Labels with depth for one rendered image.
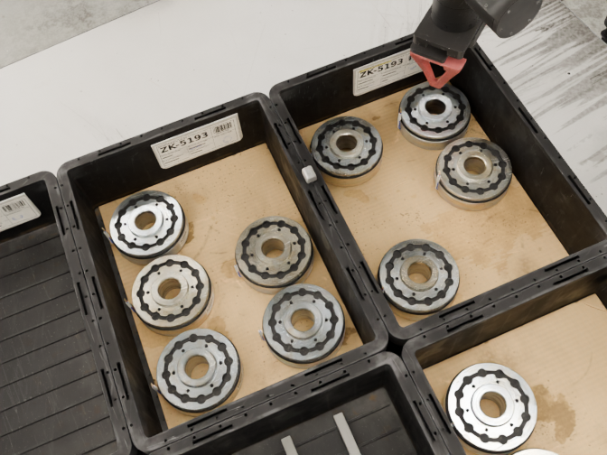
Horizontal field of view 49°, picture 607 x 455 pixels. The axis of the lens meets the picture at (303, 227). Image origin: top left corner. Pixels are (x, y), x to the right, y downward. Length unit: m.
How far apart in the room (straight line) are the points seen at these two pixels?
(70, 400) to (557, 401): 0.60
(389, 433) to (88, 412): 0.37
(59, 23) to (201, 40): 1.26
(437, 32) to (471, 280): 0.32
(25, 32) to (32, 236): 1.60
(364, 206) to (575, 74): 0.53
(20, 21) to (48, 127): 1.34
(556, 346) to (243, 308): 0.40
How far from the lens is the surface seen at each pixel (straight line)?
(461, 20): 0.82
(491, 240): 0.92
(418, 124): 0.97
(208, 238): 0.93
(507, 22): 0.74
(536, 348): 0.88
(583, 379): 0.88
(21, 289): 0.98
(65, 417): 0.90
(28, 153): 1.27
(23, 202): 0.95
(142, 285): 0.89
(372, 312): 0.76
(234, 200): 0.95
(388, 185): 0.95
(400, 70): 1.01
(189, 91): 1.25
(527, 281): 0.80
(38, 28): 2.54
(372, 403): 0.83
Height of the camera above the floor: 1.64
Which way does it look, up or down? 62 degrees down
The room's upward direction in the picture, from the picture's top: 8 degrees counter-clockwise
